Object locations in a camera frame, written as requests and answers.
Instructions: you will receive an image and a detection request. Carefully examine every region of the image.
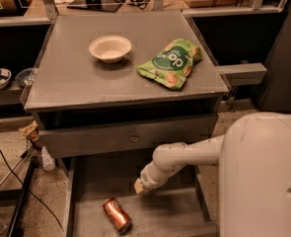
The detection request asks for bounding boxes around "grey open middle drawer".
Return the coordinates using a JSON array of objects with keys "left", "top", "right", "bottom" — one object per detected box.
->
[{"left": 66, "top": 149, "right": 219, "bottom": 237}]

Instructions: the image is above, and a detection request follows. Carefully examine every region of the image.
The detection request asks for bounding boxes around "black floor cable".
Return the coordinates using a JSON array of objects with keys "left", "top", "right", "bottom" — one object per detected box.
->
[{"left": 0, "top": 132, "right": 64, "bottom": 230}]

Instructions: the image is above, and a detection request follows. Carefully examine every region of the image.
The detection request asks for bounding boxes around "brown snack packet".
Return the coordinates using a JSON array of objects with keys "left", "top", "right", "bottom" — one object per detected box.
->
[{"left": 19, "top": 121, "right": 42, "bottom": 149}]

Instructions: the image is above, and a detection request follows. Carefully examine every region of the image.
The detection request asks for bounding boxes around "black monitor stand base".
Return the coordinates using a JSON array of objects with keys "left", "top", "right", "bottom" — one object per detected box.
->
[{"left": 67, "top": 0, "right": 121, "bottom": 13}]

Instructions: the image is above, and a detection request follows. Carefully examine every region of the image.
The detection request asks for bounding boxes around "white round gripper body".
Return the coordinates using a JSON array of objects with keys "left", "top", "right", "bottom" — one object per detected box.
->
[{"left": 140, "top": 166, "right": 163, "bottom": 192}]

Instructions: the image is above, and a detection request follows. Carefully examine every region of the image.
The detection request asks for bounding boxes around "grey upper drawer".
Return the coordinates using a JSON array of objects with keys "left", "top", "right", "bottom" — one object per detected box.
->
[{"left": 39, "top": 114, "right": 218, "bottom": 158}]

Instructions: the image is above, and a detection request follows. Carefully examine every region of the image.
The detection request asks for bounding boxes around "white plastic bottle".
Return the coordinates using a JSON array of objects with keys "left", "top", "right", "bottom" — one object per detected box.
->
[{"left": 41, "top": 147, "right": 55, "bottom": 172}]

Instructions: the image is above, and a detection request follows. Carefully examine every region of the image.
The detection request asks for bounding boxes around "black metal stand leg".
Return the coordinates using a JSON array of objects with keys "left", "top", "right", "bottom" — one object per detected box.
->
[{"left": 6, "top": 161, "right": 37, "bottom": 237}]

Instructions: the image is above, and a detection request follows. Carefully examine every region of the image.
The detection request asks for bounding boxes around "grey glass bowl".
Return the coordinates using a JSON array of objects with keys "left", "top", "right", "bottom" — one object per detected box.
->
[{"left": 15, "top": 68, "right": 37, "bottom": 87}]

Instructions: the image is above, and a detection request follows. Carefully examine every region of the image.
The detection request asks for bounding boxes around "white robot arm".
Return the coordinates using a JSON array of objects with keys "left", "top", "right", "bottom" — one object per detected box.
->
[{"left": 134, "top": 112, "right": 291, "bottom": 237}]

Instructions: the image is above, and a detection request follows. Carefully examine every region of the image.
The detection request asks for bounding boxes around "white paper bowl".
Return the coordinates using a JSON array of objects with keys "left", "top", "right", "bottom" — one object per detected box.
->
[{"left": 89, "top": 36, "right": 132, "bottom": 64}]

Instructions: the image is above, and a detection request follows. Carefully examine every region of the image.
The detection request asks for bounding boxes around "red coke can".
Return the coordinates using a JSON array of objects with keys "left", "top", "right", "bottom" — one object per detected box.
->
[{"left": 103, "top": 197, "right": 132, "bottom": 234}]

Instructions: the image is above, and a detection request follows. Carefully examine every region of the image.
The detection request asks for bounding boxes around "grey side shelf block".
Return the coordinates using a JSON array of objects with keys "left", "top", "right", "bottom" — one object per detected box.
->
[{"left": 217, "top": 63, "right": 266, "bottom": 86}]

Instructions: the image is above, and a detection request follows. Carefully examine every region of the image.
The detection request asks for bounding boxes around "grey drawer cabinet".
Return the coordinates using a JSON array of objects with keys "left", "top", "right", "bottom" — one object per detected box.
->
[{"left": 20, "top": 10, "right": 232, "bottom": 160}]

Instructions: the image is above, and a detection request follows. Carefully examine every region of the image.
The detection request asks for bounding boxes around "green chip bag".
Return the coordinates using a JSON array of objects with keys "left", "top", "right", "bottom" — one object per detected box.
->
[{"left": 136, "top": 39, "right": 202, "bottom": 90}]

